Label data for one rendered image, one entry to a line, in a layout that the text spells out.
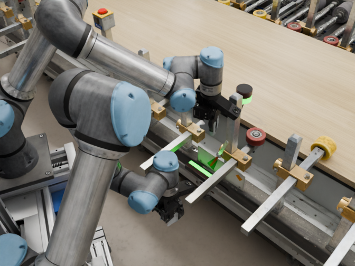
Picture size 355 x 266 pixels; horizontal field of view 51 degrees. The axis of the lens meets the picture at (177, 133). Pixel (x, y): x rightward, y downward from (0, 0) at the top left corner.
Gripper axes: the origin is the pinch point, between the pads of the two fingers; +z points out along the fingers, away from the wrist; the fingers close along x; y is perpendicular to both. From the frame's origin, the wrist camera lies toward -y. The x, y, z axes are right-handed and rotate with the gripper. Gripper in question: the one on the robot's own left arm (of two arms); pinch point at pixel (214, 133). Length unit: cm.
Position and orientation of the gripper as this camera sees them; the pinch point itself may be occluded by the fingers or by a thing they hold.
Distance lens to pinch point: 140.5
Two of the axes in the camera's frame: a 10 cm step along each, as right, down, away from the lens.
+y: -9.1, -2.7, 3.1
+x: -4.1, 6.5, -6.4
